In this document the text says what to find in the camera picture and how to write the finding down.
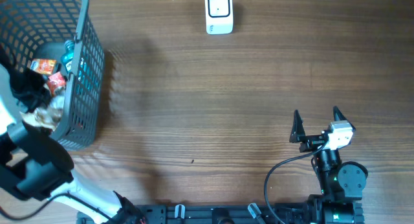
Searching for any grey plastic shopping basket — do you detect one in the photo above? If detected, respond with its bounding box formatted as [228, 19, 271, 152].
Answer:
[1, 0, 105, 151]

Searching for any left black cable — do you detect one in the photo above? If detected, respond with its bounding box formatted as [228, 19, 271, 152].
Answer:
[0, 191, 117, 224]

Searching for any white barcode scanner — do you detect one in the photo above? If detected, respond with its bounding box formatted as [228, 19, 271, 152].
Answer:
[204, 0, 234, 35]

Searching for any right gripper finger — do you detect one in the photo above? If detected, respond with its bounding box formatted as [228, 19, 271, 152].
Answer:
[289, 110, 306, 143]
[332, 106, 356, 132]

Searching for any beige snack pouch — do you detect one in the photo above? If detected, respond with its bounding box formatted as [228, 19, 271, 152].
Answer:
[20, 95, 65, 131]

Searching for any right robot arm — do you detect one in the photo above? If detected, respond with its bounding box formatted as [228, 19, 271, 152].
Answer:
[289, 106, 368, 224]

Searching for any red small packet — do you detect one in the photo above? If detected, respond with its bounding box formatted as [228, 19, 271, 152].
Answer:
[47, 72, 66, 96]

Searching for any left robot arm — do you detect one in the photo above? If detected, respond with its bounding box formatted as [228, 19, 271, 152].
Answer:
[1, 67, 146, 223]

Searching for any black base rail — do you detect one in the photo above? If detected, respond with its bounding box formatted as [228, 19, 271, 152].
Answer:
[76, 203, 365, 224]

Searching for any orange small box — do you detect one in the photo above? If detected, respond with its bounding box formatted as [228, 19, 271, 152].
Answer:
[30, 59, 58, 76]

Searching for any blue mouthwash bottle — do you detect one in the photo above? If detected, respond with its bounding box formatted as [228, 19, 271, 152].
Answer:
[61, 40, 89, 79]

